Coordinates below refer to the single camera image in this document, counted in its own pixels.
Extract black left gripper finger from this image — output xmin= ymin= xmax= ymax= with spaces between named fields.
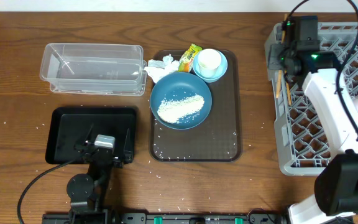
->
xmin=74 ymin=124 xmax=94 ymax=149
xmin=123 ymin=129 xmax=134 ymax=164

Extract wooden chopstick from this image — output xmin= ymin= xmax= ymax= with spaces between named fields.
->
xmin=285 ymin=82 xmax=292 ymax=106
xmin=275 ymin=30 xmax=285 ymax=99

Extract pile of white rice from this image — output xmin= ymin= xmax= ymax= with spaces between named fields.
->
xmin=157 ymin=95 xmax=204 ymax=124

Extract dark blue plate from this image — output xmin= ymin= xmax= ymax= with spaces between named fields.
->
xmin=150 ymin=72 xmax=213 ymax=129

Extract white tissue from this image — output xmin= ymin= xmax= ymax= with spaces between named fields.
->
xmin=144 ymin=54 xmax=180 ymax=83

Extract yellow green snack wrapper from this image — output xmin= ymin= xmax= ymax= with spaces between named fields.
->
xmin=178 ymin=44 xmax=203 ymax=73

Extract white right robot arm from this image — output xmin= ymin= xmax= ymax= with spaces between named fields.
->
xmin=267 ymin=14 xmax=358 ymax=223

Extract grey dishwasher rack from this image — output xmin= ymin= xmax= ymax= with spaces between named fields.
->
xmin=268 ymin=22 xmax=358 ymax=176

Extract black plastic tray bin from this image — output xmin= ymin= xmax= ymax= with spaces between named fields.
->
xmin=45 ymin=107 xmax=136 ymax=164

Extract light blue small bowl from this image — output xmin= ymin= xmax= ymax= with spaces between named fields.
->
xmin=192 ymin=51 xmax=228 ymax=83

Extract cream paper cup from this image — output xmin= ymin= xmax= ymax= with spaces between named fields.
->
xmin=197 ymin=49 xmax=222 ymax=78

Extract clear plastic bin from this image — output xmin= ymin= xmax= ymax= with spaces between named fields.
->
xmin=39 ymin=43 xmax=147 ymax=96

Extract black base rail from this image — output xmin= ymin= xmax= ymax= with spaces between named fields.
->
xmin=42 ymin=213 xmax=287 ymax=224

